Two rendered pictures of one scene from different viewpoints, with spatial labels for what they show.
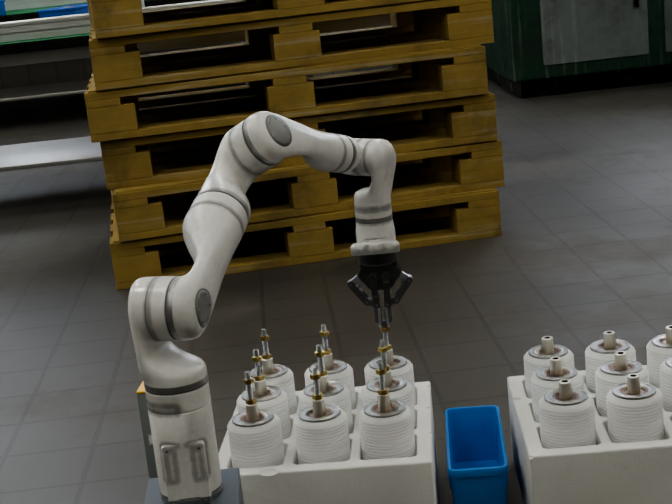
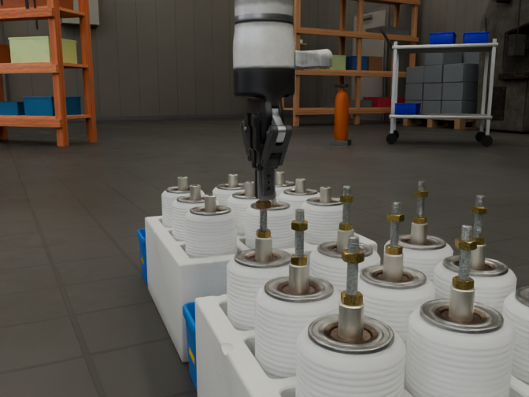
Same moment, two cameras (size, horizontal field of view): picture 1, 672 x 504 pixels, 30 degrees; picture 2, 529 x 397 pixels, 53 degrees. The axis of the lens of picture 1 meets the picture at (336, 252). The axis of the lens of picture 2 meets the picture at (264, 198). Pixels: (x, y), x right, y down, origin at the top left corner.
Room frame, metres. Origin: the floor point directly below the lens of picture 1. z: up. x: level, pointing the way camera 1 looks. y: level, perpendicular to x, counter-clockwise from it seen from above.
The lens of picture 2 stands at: (2.58, 0.53, 0.46)
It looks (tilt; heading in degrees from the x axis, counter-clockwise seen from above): 11 degrees down; 246
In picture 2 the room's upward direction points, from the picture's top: straight up
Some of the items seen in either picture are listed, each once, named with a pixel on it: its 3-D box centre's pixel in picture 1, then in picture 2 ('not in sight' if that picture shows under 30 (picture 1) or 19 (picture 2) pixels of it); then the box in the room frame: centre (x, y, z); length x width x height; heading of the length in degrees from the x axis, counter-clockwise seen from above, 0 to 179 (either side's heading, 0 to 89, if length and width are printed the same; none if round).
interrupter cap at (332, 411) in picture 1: (319, 413); (475, 266); (2.09, 0.06, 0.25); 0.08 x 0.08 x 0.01
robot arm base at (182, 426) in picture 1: (184, 438); not in sight; (1.71, 0.25, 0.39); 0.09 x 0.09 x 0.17; 3
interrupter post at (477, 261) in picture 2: (318, 407); (475, 256); (2.09, 0.06, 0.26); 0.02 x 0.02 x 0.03
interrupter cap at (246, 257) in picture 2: (388, 363); (263, 258); (2.31, -0.08, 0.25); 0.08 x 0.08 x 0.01
